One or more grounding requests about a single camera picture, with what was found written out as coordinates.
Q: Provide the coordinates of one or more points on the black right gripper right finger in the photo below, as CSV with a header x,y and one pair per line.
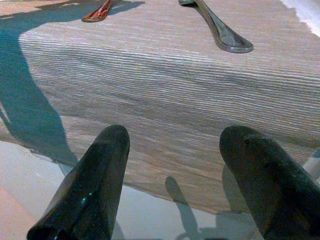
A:
x,y
275,190

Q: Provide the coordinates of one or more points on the metal spoon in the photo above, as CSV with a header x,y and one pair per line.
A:
x,y
96,15

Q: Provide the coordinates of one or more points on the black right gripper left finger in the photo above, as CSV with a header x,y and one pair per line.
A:
x,y
95,187

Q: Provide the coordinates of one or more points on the beige woven placemat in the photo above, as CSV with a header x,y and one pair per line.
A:
x,y
162,87

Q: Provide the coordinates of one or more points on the metal fork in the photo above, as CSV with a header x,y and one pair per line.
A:
x,y
225,35

